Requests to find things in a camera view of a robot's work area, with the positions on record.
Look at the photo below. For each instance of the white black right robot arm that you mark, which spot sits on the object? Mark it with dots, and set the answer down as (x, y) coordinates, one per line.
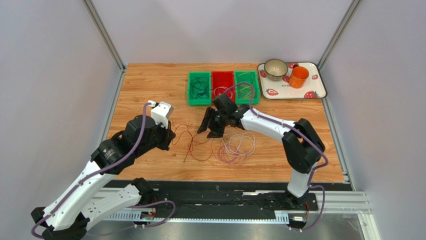
(302, 146)

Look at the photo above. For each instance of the aluminium corner post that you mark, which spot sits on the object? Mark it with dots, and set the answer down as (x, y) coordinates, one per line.
(338, 33)
(97, 20)

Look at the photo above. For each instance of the right green plastic bin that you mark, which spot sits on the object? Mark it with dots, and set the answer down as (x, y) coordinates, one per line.
(244, 91)

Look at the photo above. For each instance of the orange plastic cup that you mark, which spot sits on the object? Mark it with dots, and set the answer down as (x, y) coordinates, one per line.
(298, 77)

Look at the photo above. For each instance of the aluminium frame rail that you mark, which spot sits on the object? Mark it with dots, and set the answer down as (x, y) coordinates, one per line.
(332, 203)

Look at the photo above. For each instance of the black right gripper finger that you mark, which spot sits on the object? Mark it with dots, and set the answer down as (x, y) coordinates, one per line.
(216, 133)
(206, 120)

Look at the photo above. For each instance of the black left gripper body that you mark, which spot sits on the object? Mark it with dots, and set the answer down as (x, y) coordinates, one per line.
(160, 137)

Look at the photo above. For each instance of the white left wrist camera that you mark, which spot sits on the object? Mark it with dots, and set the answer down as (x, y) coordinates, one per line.
(160, 112)

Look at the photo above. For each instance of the strawberry pattern tray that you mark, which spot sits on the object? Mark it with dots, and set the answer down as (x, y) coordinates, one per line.
(313, 88)

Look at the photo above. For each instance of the red plastic bin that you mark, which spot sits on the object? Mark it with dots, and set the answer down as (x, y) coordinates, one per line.
(221, 81)

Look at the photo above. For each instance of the left aluminium corner post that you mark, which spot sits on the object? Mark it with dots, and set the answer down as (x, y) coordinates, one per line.
(97, 20)

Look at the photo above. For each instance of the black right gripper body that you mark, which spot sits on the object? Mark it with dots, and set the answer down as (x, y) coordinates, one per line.
(219, 117)

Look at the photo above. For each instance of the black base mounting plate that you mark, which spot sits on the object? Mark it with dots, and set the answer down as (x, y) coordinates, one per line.
(229, 200)

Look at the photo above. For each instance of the green plastic bin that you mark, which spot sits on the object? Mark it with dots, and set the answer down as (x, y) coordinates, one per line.
(199, 88)
(244, 91)

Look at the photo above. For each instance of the beige ceramic bowl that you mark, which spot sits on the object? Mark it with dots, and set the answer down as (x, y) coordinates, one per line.
(275, 69)

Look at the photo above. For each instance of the left green plastic bin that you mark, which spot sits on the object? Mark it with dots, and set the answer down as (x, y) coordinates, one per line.
(199, 88)

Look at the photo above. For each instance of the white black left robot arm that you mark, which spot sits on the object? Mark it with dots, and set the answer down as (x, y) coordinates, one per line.
(72, 214)

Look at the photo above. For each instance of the right aluminium corner post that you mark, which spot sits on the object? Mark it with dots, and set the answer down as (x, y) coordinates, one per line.
(338, 33)

